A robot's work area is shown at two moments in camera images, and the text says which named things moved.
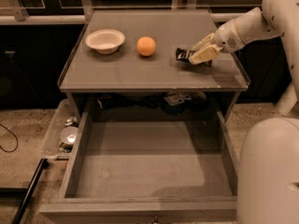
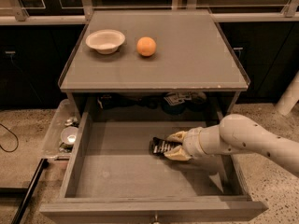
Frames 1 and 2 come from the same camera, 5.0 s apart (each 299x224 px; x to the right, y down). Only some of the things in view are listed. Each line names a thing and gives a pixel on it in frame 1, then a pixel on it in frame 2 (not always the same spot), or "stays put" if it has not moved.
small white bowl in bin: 68,134 stays put
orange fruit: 146,46 stays put
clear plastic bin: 61,136 stays put
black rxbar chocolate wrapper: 185,55 → 160,146
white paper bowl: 106,41 stays put
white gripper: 226,37 → 191,145
